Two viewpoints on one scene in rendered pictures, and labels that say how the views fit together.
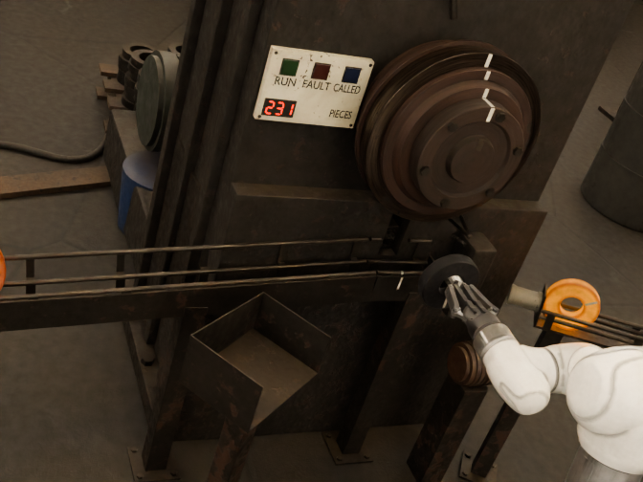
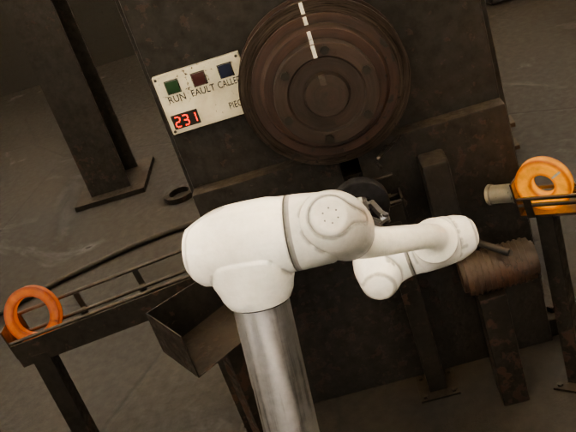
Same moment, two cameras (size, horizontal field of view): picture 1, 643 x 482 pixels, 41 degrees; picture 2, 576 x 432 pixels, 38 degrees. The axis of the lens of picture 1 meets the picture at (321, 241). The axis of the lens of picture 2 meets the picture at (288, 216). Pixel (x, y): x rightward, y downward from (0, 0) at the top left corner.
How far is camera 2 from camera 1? 1.38 m
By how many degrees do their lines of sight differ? 33
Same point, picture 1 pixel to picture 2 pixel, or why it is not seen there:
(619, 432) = (211, 279)
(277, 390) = (234, 339)
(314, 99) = (209, 101)
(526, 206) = (480, 107)
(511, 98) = (339, 28)
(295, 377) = not seen: hidden behind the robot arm
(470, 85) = (291, 36)
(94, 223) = not seen: hidden behind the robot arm
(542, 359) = not seen: hidden behind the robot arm
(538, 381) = (375, 265)
